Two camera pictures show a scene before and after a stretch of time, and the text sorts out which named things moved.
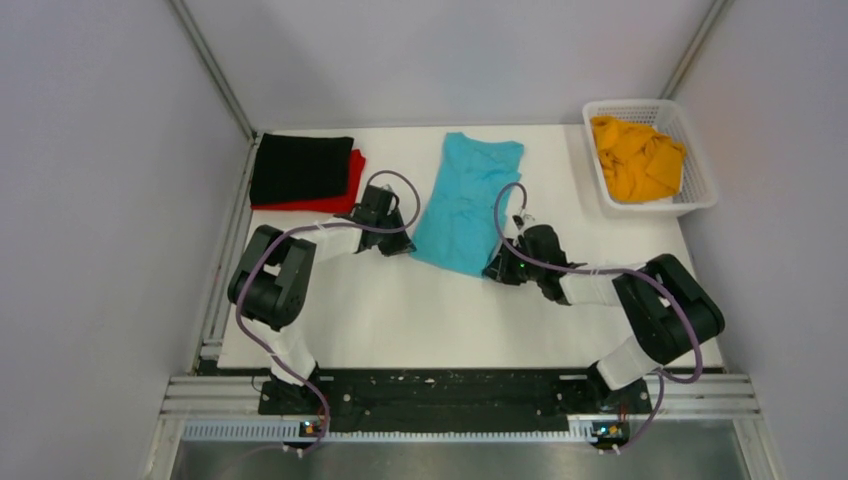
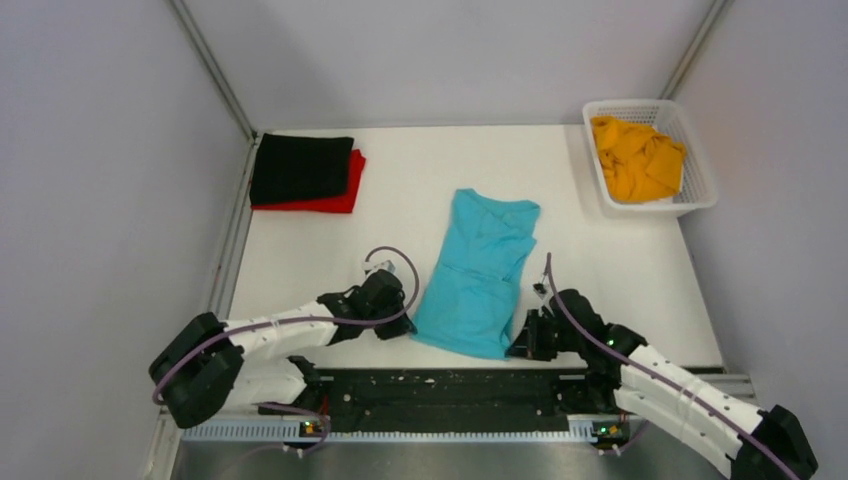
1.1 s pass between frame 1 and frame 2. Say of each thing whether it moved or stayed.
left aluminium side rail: stayed
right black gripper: moved
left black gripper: moved
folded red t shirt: stayed
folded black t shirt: stayed
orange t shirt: stayed
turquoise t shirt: moved
